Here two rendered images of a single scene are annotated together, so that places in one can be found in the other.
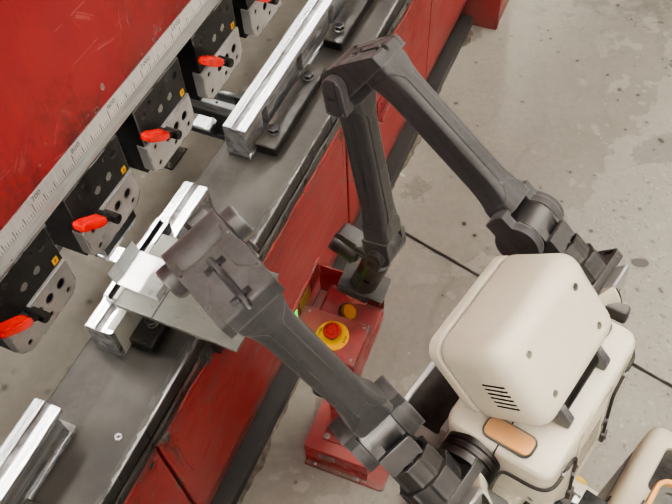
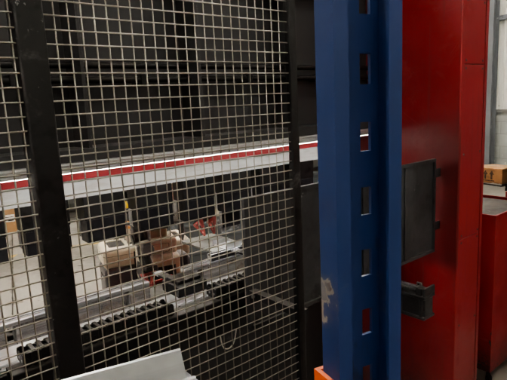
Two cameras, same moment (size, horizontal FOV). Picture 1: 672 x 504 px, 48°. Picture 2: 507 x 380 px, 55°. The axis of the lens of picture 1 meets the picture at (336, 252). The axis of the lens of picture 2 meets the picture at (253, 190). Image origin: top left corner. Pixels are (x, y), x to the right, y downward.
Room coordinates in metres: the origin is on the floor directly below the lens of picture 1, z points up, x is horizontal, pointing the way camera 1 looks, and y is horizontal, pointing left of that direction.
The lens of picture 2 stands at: (2.72, 1.36, 1.63)
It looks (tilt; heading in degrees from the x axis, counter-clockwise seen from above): 10 degrees down; 204
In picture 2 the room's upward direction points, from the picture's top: 3 degrees counter-clockwise
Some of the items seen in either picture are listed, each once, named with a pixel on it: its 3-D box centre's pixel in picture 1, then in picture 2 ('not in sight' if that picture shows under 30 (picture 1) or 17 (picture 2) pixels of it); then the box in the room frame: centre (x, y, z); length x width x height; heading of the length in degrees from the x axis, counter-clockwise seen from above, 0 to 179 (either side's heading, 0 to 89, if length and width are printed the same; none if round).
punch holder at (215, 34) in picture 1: (200, 43); (150, 205); (1.19, 0.24, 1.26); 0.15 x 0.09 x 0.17; 154
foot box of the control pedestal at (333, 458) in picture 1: (354, 440); not in sight; (0.82, -0.02, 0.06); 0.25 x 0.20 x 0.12; 66
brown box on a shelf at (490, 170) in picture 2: not in sight; (499, 173); (-1.15, 1.56, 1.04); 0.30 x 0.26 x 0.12; 140
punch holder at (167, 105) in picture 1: (147, 112); (194, 197); (1.01, 0.33, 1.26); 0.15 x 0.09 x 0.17; 154
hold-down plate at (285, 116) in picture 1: (292, 108); not in sight; (1.37, 0.09, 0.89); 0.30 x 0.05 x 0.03; 154
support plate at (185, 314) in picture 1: (197, 290); (212, 243); (0.79, 0.27, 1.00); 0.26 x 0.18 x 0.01; 64
